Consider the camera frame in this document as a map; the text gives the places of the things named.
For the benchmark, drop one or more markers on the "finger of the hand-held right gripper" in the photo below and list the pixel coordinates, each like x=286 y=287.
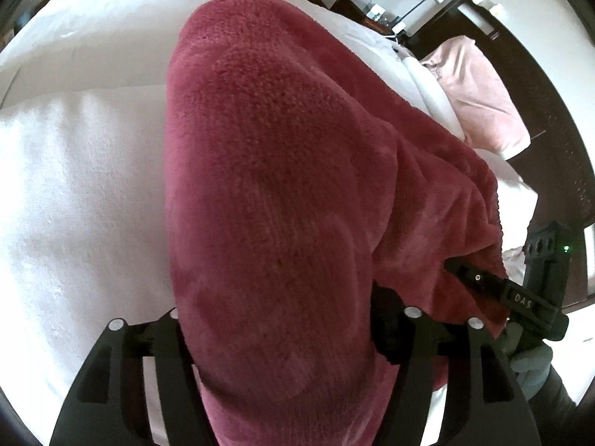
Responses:
x=479 y=278

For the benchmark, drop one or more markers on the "white pillow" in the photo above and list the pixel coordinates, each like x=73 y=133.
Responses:
x=434 y=97

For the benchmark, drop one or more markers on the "crimson fleece blanket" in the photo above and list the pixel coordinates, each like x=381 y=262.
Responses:
x=279 y=172

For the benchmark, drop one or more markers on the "white bed blanket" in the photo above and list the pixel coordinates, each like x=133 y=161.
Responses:
x=69 y=172

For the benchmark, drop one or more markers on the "pink pillow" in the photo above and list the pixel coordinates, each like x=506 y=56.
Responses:
x=483 y=97

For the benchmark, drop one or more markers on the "dark wooden headboard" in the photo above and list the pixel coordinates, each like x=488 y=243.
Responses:
x=548 y=116

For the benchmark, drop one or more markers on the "person's right hand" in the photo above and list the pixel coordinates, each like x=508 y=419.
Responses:
x=527 y=367

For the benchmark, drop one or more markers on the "dark nightstand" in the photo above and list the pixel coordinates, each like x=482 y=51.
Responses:
x=358 y=14

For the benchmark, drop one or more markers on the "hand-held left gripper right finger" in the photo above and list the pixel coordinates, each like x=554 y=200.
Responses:
x=386 y=325

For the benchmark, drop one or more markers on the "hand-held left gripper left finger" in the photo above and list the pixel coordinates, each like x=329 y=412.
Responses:
x=179 y=357

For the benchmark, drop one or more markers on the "person's right forearm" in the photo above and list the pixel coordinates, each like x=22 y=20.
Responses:
x=553 y=409

